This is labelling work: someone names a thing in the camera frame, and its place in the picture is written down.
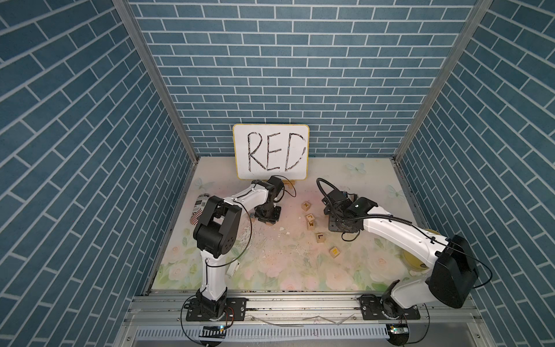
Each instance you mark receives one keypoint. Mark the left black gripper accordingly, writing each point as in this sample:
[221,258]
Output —
[273,219]

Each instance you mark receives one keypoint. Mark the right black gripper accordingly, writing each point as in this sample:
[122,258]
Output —
[332,228]

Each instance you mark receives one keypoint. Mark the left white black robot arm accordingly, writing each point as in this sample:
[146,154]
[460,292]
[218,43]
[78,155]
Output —
[217,230]

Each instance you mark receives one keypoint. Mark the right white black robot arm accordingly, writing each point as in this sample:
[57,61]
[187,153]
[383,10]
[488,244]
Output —
[452,267]

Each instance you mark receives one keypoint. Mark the wooden block yellow letter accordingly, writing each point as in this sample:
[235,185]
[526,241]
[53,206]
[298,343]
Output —
[334,252]

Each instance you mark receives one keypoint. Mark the wooden block letter X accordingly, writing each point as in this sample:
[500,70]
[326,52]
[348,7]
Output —
[306,205]

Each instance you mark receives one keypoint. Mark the wooden block purple L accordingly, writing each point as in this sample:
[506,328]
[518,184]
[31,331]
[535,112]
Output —
[320,238]

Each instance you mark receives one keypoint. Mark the wooden whiteboard stand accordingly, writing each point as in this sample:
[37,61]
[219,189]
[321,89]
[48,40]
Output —
[289,183]

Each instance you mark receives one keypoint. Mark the small white bottle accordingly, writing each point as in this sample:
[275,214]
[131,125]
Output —
[232,268]

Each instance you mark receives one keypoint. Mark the newspaper print flag can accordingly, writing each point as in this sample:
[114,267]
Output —
[198,208]

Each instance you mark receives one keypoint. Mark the yellow bucket of markers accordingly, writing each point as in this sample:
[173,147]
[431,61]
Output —
[412,259]

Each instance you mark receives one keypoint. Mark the white whiteboard yellow frame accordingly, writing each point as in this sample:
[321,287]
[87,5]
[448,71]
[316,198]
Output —
[265,150]

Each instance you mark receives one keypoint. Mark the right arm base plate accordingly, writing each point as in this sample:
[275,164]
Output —
[376,308]

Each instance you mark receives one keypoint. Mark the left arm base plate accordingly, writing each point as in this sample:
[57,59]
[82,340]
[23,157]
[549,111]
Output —
[201,309]

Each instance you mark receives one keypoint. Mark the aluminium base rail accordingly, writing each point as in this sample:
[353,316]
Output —
[299,319]

